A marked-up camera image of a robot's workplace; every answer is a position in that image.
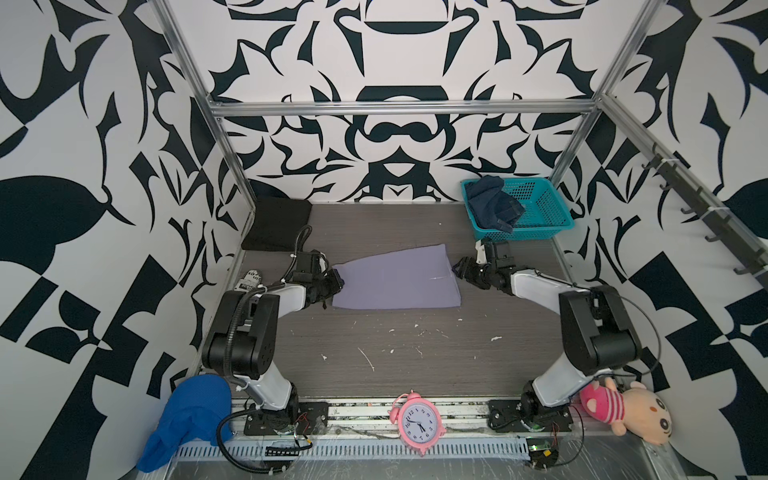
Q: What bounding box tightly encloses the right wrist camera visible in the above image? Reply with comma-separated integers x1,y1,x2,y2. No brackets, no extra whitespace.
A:
475,240,488,265

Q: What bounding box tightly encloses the black wall hook rack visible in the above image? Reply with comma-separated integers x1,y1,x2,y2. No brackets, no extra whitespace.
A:
643,142,767,290

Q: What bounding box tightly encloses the teal plastic basket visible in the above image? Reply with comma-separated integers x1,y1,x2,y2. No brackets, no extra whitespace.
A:
460,177,574,241

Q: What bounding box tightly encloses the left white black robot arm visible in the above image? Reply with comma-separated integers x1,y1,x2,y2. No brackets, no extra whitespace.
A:
202,225,344,433

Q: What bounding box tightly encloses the white slotted cable duct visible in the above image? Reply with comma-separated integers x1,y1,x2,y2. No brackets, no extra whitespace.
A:
173,436,532,463

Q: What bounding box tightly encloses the pink plush pig toy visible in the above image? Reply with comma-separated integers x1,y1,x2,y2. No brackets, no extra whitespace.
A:
578,377,673,446

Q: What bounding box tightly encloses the dark navy garment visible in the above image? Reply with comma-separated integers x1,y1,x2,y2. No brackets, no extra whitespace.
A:
465,176,525,234

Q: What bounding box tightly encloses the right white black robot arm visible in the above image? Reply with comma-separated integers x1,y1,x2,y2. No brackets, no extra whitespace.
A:
452,239,642,432

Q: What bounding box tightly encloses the black skirt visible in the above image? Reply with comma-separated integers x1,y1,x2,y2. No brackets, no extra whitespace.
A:
241,197,312,252

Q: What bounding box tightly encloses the blue cloth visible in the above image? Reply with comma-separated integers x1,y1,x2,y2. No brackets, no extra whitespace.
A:
136,374,232,473

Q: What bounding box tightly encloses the small green circuit board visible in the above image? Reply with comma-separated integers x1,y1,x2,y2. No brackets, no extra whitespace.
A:
526,438,559,471

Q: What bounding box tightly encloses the pink alarm clock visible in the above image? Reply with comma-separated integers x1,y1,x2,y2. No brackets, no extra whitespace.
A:
389,390,447,456

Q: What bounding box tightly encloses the purple grey skirt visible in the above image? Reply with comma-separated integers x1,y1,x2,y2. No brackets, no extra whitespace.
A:
332,244,461,310

